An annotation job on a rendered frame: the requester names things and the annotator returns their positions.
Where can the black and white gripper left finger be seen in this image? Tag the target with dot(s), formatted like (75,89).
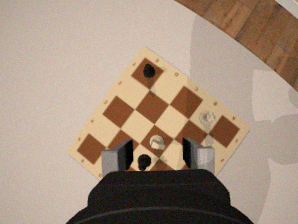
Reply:
(118,158)

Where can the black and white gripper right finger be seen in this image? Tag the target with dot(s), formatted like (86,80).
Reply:
(197,156)

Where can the brown and cream chessboard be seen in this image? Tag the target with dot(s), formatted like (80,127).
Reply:
(167,104)

